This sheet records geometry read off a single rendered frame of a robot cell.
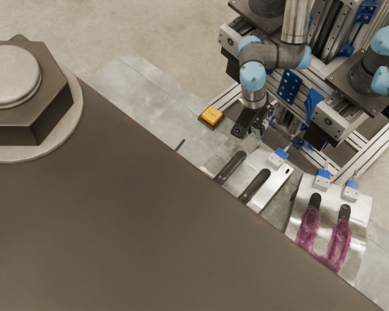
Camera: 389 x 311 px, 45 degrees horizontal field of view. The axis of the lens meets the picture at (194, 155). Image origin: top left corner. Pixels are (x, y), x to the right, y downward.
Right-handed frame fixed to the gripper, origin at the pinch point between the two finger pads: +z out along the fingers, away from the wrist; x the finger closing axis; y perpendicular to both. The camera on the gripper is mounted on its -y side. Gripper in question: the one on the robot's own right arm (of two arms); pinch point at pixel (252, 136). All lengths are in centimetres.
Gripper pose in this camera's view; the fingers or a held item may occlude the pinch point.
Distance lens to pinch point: 167.8
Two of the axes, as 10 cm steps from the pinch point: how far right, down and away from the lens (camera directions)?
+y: 6.3, -7.3, 2.7
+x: -7.7, -5.1, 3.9
